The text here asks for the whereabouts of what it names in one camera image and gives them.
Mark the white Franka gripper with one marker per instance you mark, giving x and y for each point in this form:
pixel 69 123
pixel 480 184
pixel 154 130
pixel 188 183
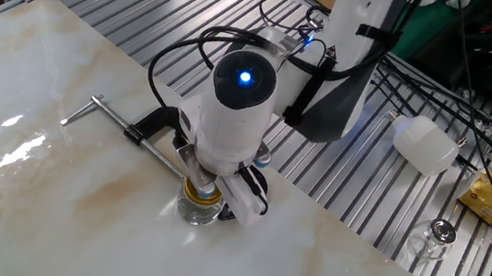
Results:
pixel 244 204

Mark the gold metal jar lid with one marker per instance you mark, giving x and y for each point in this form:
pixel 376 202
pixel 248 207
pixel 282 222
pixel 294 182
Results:
pixel 200 196

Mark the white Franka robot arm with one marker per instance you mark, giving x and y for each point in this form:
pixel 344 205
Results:
pixel 234 116

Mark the clear glass jar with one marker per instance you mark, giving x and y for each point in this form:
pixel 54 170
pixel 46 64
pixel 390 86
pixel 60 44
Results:
pixel 197 213

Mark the black C-clamp with steel screw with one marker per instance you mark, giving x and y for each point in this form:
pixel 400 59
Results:
pixel 157 125

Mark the small glass jar silver lid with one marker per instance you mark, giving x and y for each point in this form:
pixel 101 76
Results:
pixel 443 231

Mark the white LED bulb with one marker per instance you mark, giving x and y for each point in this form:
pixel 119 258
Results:
pixel 427 144

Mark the green mat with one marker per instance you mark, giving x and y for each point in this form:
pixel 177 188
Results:
pixel 419 31

